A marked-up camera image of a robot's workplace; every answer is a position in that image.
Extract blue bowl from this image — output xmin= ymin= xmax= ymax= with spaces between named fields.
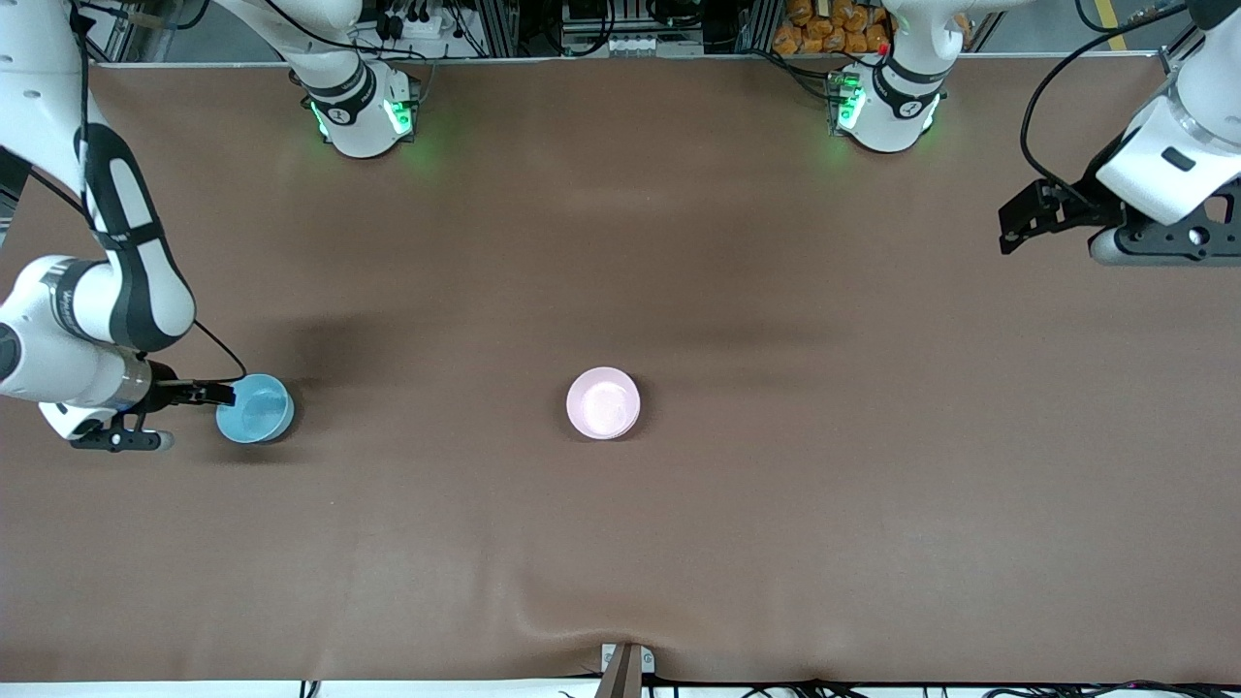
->
xmin=215 ymin=374 xmax=295 ymax=445

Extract pink bowl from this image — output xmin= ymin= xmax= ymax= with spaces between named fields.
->
xmin=566 ymin=366 xmax=641 ymax=439

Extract white bowl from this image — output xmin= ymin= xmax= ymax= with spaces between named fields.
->
xmin=567 ymin=376 xmax=643 ymax=442

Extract orange snack bags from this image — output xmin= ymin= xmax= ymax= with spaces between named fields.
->
xmin=773 ymin=0 xmax=895 ymax=55

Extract white power strip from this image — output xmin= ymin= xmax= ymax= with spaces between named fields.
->
xmin=373 ymin=12 xmax=449 ymax=42

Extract white connector strip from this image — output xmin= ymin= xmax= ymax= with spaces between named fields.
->
xmin=599 ymin=35 xmax=705 ymax=58

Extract brown table mat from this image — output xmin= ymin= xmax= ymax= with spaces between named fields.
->
xmin=0 ymin=56 xmax=1241 ymax=685

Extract grey metal table clamp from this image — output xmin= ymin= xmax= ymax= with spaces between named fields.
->
xmin=595 ymin=642 xmax=656 ymax=698

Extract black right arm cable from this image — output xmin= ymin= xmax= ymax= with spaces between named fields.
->
xmin=70 ymin=0 xmax=249 ymax=385

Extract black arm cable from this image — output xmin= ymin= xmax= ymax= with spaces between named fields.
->
xmin=70 ymin=0 xmax=249 ymax=385
xmin=1020 ymin=0 xmax=1190 ymax=200

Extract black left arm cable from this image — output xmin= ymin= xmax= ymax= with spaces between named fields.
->
xmin=1020 ymin=0 xmax=1190 ymax=200

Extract aluminium frame post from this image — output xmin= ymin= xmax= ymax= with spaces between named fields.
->
xmin=481 ymin=0 xmax=521 ymax=58
xmin=737 ymin=0 xmax=784 ymax=55
xmin=87 ymin=0 xmax=148 ymax=65

